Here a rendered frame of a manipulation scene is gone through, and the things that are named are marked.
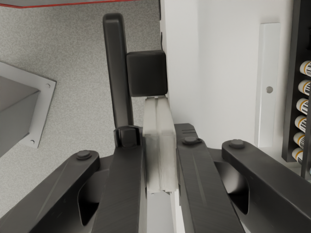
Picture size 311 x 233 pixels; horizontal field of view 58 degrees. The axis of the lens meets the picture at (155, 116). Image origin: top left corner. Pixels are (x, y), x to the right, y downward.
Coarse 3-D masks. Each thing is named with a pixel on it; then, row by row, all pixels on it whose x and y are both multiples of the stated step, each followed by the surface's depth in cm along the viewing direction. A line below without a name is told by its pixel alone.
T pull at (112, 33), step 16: (112, 16) 16; (112, 32) 16; (112, 48) 17; (112, 64) 17; (128, 64) 17; (144, 64) 17; (160, 64) 17; (112, 80) 17; (128, 80) 17; (144, 80) 17; (160, 80) 17; (112, 96) 17; (128, 96) 18; (144, 96) 18; (128, 112) 18
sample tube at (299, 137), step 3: (300, 132) 23; (303, 132) 23; (294, 135) 23; (297, 135) 23; (300, 135) 22; (303, 135) 22; (294, 138) 23; (297, 138) 22; (300, 138) 22; (303, 138) 22; (294, 141) 23; (297, 141) 22; (300, 141) 22; (303, 141) 22; (300, 144) 22; (303, 144) 22; (303, 147) 22
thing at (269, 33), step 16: (272, 32) 23; (272, 48) 23; (272, 64) 23; (272, 80) 24; (256, 96) 25; (272, 96) 24; (256, 112) 25; (272, 112) 25; (256, 128) 26; (272, 128) 25; (256, 144) 26; (272, 144) 26
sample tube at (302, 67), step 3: (303, 63) 21; (306, 63) 21; (309, 63) 20; (300, 66) 21; (303, 66) 21; (306, 66) 20; (309, 66) 20; (300, 69) 21; (303, 69) 21; (306, 69) 20; (309, 69) 20; (300, 72) 22; (303, 72) 21; (306, 72) 20; (309, 72) 20; (309, 75) 20
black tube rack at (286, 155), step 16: (304, 0) 20; (304, 16) 20; (304, 32) 20; (304, 48) 21; (288, 80) 22; (288, 96) 22; (304, 96) 22; (288, 112) 23; (288, 128) 23; (288, 144) 23; (288, 160) 24
